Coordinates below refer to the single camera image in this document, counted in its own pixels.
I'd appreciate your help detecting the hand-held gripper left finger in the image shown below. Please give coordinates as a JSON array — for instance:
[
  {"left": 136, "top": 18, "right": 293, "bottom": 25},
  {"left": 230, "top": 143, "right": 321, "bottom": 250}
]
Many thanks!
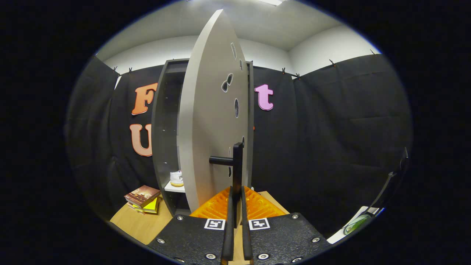
[{"left": 147, "top": 186, "right": 235, "bottom": 265}]

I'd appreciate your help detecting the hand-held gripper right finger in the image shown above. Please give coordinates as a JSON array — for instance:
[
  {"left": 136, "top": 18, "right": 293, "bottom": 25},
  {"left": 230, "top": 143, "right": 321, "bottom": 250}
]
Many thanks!
[{"left": 241, "top": 186, "right": 332, "bottom": 265}]

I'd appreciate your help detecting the black door handle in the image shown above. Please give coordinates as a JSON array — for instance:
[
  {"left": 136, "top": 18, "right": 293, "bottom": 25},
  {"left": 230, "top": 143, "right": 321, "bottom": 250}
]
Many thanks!
[{"left": 209, "top": 142, "right": 244, "bottom": 229}]

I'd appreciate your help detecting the beige shoe cabinet door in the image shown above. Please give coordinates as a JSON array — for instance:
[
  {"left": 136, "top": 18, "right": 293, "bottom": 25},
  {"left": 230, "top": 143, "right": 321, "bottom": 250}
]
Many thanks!
[{"left": 177, "top": 9, "right": 251, "bottom": 213}]

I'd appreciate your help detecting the dark grey shoe cabinet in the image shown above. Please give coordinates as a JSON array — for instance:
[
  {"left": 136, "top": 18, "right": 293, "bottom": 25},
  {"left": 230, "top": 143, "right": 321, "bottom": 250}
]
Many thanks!
[{"left": 152, "top": 58, "right": 254, "bottom": 217}]

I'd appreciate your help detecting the white cabinet shelf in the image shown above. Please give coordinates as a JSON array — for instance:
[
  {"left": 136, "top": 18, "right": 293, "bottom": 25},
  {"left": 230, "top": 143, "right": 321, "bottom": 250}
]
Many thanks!
[{"left": 164, "top": 180, "right": 186, "bottom": 193}]

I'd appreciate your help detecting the yellow book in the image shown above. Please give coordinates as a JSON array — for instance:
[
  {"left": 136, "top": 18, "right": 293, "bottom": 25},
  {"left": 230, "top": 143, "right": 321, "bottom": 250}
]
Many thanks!
[{"left": 129, "top": 197, "right": 162, "bottom": 215}]

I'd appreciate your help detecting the white flat board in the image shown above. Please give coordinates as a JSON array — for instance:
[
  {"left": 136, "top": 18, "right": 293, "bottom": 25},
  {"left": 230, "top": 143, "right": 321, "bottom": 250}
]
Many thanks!
[{"left": 327, "top": 206, "right": 385, "bottom": 244}]

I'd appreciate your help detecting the brown cover book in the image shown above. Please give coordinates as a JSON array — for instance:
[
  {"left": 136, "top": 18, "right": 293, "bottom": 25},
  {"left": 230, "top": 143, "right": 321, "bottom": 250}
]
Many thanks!
[{"left": 124, "top": 185, "right": 161, "bottom": 208}]

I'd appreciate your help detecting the green oval object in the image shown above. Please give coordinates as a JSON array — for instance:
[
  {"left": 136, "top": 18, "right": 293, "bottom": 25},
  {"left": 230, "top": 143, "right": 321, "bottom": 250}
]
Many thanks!
[{"left": 344, "top": 215, "right": 371, "bottom": 235}]

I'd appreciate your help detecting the black backdrop cloth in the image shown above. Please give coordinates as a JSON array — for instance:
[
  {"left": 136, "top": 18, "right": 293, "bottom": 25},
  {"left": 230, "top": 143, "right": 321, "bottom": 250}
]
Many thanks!
[{"left": 65, "top": 54, "right": 412, "bottom": 236}]

